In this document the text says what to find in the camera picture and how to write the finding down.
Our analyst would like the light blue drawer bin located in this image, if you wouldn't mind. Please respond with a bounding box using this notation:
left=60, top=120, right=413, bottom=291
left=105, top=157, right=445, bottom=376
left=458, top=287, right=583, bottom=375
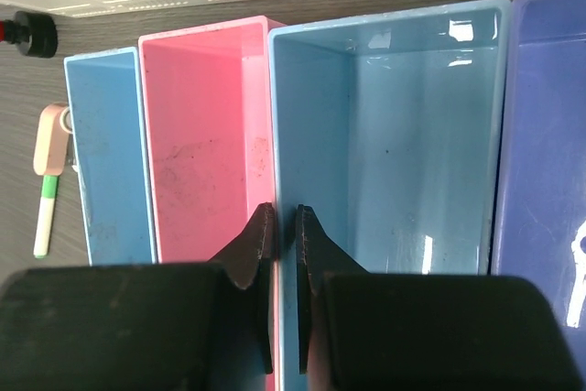
left=64, top=47, right=157, bottom=266

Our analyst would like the purple drawer bin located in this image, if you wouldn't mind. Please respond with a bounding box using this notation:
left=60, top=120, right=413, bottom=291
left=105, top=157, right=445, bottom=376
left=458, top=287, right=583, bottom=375
left=489, top=0, right=586, bottom=329

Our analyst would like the red black stamp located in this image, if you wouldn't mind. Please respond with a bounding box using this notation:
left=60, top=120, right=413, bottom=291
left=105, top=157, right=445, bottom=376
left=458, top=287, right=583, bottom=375
left=1, top=11, right=59, bottom=59

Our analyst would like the pink drawer bin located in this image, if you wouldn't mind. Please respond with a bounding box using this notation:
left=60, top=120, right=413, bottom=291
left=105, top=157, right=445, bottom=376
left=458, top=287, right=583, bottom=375
left=138, top=16, right=277, bottom=390

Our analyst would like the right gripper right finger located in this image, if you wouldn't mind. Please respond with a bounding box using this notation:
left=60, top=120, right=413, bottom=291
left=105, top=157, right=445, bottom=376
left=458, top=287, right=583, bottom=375
left=295, top=204, right=366, bottom=374

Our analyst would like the green white marker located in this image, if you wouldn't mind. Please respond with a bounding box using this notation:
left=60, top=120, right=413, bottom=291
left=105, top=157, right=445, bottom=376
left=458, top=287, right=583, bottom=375
left=33, top=175, right=59, bottom=259

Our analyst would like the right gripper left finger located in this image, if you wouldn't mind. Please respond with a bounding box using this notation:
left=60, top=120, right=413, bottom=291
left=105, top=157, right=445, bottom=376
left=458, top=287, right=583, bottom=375
left=210, top=202, right=275, bottom=374

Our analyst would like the pink stapler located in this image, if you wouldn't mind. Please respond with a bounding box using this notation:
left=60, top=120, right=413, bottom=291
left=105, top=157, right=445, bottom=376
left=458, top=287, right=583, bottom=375
left=33, top=103, right=78, bottom=176

